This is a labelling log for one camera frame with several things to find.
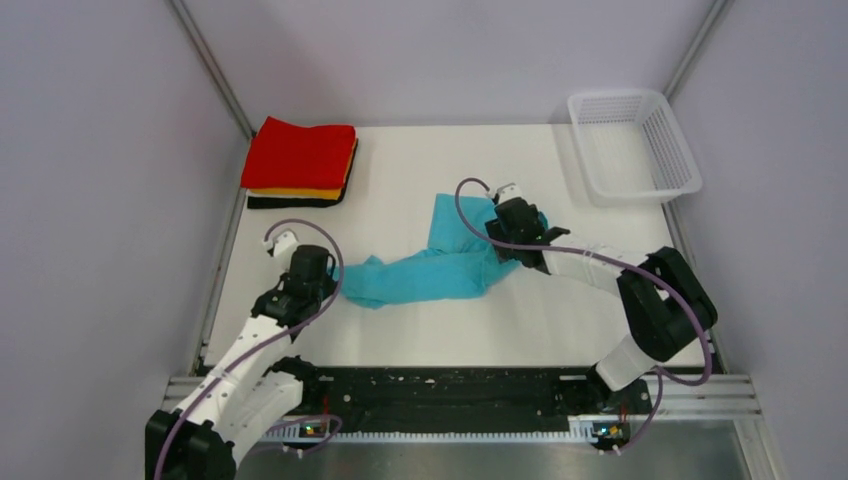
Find right corner metal post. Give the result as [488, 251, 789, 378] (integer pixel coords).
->
[662, 0, 735, 103]

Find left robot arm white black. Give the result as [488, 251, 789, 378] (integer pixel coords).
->
[144, 245, 344, 479]

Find red folded t-shirt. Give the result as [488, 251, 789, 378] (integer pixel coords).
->
[241, 116, 357, 190]

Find white cable duct strip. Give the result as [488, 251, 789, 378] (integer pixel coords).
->
[260, 422, 599, 445]

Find purple cable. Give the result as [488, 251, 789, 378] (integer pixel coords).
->
[152, 218, 346, 480]
[454, 176, 715, 454]

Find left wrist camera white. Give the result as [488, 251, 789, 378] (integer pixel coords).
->
[263, 229, 299, 257]

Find corner metal post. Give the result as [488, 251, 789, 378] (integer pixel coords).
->
[164, 0, 256, 140]
[662, 0, 735, 103]

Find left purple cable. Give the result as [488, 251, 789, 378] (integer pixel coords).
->
[152, 218, 346, 480]

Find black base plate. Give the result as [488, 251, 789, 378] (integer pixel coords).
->
[291, 367, 652, 434]

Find teal t-shirt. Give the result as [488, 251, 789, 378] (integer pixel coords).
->
[341, 193, 521, 309]

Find white plastic basket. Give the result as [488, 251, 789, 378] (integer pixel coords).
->
[567, 89, 703, 207]

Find left corner metal post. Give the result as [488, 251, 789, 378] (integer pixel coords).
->
[164, 0, 256, 140]

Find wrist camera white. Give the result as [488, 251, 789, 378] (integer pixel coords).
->
[488, 183, 523, 205]
[263, 229, 299, 257]

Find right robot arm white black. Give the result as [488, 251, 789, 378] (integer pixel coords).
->
[485, 194, 717, 412]

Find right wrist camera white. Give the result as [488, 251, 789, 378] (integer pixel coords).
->
[488, 183, 523, 205]

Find aluminium rail frame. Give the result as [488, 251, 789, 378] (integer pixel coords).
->
[160, 374, 763, 420]

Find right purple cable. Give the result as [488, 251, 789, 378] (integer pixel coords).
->
[454, 176, 715, 454]

